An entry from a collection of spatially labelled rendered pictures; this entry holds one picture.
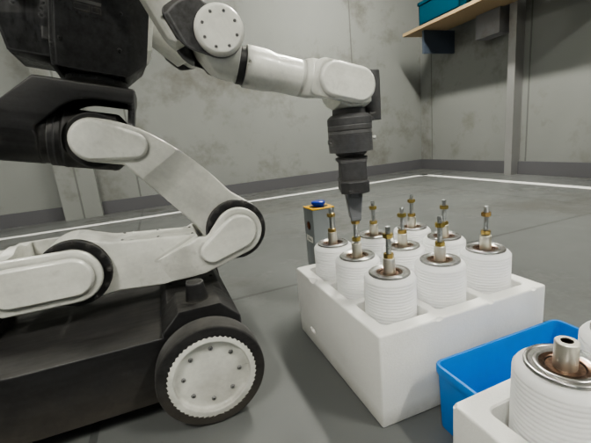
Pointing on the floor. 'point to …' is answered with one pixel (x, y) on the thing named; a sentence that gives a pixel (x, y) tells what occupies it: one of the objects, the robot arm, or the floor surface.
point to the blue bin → (489, 364)
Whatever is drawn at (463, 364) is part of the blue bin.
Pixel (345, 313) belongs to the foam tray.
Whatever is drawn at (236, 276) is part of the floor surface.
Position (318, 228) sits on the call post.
